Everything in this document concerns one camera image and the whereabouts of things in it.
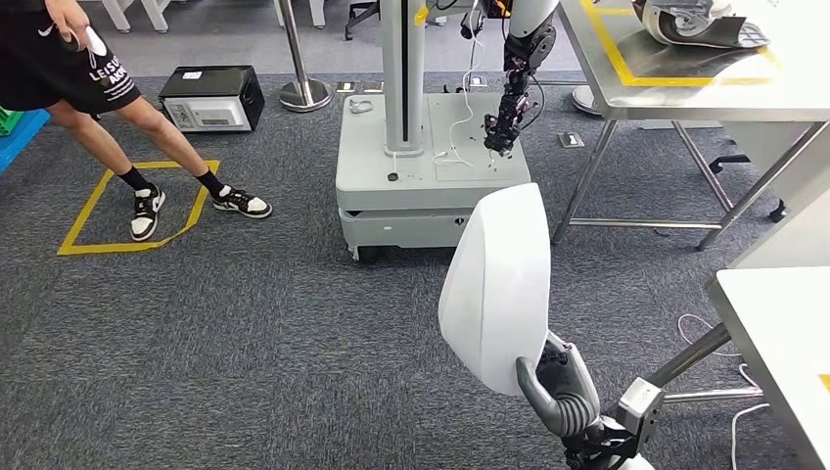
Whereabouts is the white cabinet desk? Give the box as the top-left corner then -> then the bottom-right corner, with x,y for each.
724,121 -> 830,270

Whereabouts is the idle robot dark hand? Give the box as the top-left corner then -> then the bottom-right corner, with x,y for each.
482,97 -> 526,161

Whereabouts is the person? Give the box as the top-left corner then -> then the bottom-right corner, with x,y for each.
0,0 -> 274,243

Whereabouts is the black office chair base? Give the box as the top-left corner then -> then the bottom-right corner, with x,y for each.
705,152 -> 789,223
342,0 -> 385,41

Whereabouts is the person's hand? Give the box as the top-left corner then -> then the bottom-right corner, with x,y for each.
43,0 -> 92,52

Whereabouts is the black white moulded part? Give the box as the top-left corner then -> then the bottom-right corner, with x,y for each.
630,0 -> 773,51

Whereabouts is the white desk frame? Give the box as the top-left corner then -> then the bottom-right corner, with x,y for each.
100,0 -> 327,35

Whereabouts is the steel table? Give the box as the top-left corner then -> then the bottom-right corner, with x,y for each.
552,0 -> 830,253

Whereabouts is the white dangling cable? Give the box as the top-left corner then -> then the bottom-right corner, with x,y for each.
432,0 -> 486,168

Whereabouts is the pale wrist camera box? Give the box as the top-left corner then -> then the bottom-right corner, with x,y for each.
614,377 -> 668,450

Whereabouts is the black white handheld controller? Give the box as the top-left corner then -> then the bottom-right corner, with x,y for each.
65,25 -> 110,67

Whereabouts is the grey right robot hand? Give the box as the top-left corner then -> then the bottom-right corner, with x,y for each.
515,330 -> 603,436

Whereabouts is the white floor cable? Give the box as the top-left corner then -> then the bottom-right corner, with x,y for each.
675,312 -> 774,470

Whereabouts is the black silver equipment box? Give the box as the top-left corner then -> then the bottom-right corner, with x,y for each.
157,65 -> 266,135

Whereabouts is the white curved plastic part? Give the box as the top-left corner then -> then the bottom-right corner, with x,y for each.
438,182 -> 552,397

